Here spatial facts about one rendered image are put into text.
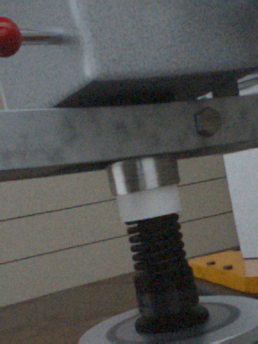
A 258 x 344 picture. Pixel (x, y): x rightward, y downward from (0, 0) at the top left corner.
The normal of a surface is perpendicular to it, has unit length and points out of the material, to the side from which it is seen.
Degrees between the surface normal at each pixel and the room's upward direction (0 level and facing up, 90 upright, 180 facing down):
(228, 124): 90
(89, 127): 90
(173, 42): 90
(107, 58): 90
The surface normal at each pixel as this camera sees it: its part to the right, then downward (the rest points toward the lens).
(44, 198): 0.34, -0.02
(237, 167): -0.70, 0.18
